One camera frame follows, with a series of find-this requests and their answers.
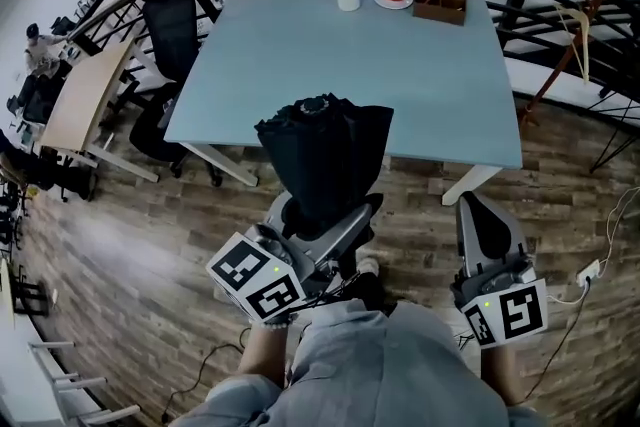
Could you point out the wooden coat rack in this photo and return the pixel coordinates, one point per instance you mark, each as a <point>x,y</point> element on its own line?
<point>527,112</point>

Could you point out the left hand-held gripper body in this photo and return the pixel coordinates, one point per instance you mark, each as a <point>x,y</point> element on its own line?
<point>260,280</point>

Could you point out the person's left forearm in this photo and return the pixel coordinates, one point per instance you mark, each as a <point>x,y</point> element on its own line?
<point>262,355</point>

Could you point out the light blue table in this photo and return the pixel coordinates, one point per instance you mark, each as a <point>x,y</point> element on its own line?
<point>350,55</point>

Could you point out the wooden clothes hanger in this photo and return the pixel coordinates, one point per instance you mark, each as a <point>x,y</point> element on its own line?
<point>584,55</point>

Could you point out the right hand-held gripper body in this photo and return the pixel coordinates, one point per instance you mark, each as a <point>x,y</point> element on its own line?
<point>515,315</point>

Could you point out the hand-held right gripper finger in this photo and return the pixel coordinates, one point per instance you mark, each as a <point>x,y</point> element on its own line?
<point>467,245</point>
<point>505,235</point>

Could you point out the light wooden desk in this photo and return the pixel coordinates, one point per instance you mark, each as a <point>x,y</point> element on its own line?
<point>82,100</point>

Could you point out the black office chair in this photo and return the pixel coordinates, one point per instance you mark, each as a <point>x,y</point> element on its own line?
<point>170,30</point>
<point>70,177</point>

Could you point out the white power strip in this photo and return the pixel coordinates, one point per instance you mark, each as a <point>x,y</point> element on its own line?
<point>589,271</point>

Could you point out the person's right forearm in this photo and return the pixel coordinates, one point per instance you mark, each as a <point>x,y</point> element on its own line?
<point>500,375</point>

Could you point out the person's grey shirt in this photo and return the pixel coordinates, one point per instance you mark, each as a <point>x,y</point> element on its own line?
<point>370,375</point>

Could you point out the person's black trouser leg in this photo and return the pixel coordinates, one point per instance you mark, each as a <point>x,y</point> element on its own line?
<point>370,292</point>

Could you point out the black umbrella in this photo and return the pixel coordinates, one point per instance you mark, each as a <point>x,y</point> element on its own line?
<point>325,155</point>

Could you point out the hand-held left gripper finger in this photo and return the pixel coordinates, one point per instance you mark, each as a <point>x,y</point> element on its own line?
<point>340,235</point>
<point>275,212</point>

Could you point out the black metal stool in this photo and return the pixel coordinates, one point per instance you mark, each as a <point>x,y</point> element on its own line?
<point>30,292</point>

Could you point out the white desk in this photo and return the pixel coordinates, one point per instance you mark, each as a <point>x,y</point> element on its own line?
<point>15,390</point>

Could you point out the person's white shoe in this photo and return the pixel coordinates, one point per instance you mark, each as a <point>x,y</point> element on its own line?
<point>368,266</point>

